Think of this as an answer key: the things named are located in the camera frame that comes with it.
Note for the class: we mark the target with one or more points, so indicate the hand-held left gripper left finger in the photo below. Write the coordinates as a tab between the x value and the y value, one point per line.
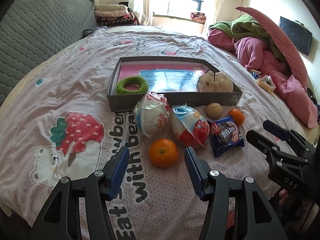
120	172

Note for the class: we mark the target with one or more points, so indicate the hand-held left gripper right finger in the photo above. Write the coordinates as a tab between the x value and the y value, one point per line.
193	172

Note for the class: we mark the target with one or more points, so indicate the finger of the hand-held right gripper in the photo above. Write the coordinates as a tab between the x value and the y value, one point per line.
260	142
275	128

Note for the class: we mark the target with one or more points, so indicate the blue cookie packet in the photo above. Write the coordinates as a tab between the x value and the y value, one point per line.
226	135

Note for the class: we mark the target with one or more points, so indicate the small orange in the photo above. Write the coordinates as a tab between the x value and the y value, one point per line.
236	116

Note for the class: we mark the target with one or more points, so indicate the large orange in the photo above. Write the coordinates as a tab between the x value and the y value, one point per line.
162	152

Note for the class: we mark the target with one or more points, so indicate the bread bun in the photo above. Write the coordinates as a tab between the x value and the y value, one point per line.
150	116

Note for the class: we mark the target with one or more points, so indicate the grey cardboard box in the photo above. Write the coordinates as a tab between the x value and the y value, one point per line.
175	98

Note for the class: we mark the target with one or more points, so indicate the person's right hand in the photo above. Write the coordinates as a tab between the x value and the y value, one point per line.
284	197

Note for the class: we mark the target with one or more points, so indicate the red white snack bag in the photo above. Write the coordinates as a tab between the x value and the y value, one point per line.
190	127

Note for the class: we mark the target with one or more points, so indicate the clear wafer snack packet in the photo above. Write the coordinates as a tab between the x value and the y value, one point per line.
265	83

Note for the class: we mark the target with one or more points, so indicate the walnut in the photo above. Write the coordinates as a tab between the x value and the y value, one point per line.
214	110

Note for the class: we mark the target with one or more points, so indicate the small blue snack packet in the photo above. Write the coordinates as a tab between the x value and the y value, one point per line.
256	74

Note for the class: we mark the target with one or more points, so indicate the beige mesh pouch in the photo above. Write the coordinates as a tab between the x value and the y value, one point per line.
220	81

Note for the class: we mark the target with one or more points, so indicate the pink quilt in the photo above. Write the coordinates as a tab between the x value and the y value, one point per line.
252	50

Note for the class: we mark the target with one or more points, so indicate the pink quilted cushion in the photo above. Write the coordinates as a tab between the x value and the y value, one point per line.
280	37

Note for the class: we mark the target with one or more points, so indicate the pink and blue book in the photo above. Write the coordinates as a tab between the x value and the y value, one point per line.
170	78

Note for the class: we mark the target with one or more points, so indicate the green blanket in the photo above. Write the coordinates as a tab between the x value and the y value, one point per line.
240	27

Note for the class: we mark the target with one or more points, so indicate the patterned bag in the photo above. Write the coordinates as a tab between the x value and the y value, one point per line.
198	16

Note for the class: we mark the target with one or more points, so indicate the cream curtain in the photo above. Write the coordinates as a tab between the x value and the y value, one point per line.
225	2
142	0

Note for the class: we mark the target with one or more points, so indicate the dark floral cloth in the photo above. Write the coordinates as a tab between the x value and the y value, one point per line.
91	32

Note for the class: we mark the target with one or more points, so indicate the dark patterned folded blanket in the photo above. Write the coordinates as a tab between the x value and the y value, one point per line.
117	21

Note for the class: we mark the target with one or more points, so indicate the cream folded blanket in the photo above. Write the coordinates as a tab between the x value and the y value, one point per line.
110	9

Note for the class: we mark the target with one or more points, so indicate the grey quilted headboard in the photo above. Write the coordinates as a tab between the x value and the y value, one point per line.
37	30

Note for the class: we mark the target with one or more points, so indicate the black wall television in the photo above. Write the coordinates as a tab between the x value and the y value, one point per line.
296	35

